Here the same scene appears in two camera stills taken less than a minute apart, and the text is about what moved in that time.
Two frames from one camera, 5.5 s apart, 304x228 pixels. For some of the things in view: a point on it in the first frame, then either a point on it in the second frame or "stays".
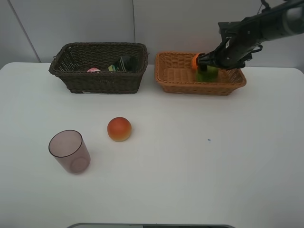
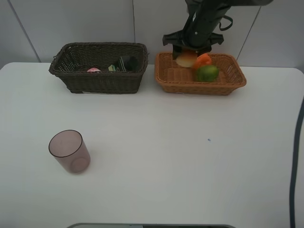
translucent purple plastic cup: x=68 y=148 stays
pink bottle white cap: x=93 y=69 stays
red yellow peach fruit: x=119 y=129 -> x=187 y=59
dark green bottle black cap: x=126 y=63 stays
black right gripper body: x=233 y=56 -> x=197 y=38
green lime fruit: x=210 y=75 stays
